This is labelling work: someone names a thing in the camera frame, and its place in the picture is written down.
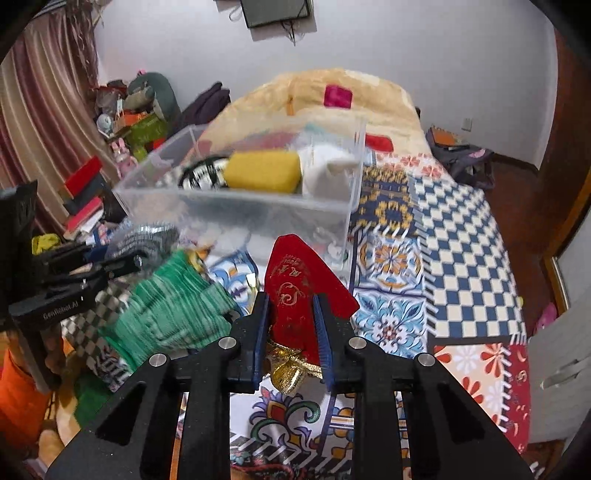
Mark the black patterned knit sock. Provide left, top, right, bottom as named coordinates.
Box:
left=177, top=155, right=229, bottom=190

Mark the red velvet pouch gold cord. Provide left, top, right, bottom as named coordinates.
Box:
left=263, top=233, right=361, bottom=395

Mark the yellow sponge roll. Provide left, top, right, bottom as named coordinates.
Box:
left=222, top=149, right=301, bottom=194

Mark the white fabric pouch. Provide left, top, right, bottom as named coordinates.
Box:
left=297, top=143, right=359, bottom=202

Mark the grey patterned knit sock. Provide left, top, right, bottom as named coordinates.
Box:
left=105, top=222, right=179, bottom=272

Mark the person's hand holding gripper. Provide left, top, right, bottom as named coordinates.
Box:
left=6, top=324, right=66, bottom=377

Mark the grey checkered cloth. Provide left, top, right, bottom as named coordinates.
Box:
left=61, top=278, right=132, bottom=392

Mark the red flat box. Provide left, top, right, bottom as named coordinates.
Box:
left=60, top=156, right=102, bottom=200

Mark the green knitted cloth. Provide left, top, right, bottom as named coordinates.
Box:
left=100, top=250, right=238, bottom=370

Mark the orange fabric item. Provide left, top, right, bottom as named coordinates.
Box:
left=0, top=350, right=49, bottom=452

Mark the pink bunny plush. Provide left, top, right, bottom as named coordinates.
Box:
left=110, top=138, right=138, bottom=179

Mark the white cabinet door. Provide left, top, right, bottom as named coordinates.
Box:
left=528, top=291, right=591, bottom=443

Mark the striped pink curtain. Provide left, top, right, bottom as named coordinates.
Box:
left=1, top=1, right=117, bottom=233

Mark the green cardboard box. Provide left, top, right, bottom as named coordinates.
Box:
left=123, top=113, right=168, bottom=162

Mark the patchwork patterned bedsheet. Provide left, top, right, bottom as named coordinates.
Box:
left=229, top=154, right=528, bottom=479

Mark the grey green plush toy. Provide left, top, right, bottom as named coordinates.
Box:
left=123, top=72, right=180, bottom=122

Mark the dark purple clothing pile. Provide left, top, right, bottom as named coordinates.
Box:
left=168, top=82, right=231, bottom=136

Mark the clear plastic storage box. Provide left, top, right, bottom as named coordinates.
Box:
left=114, top=117, right=366, bottom=275

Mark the beige fleece blanket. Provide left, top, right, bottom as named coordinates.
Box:
left=206, top=68, right=431, bottom=156

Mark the grey backpack on floor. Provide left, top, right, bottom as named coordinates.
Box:
left=426, top=126, right=496, bottom=190

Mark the wall power socket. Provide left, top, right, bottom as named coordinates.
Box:
left=462, top=118, right=473, bottom=132

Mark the small wall monitor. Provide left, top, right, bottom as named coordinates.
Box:
left=240, top=0, right=311, bottom=29

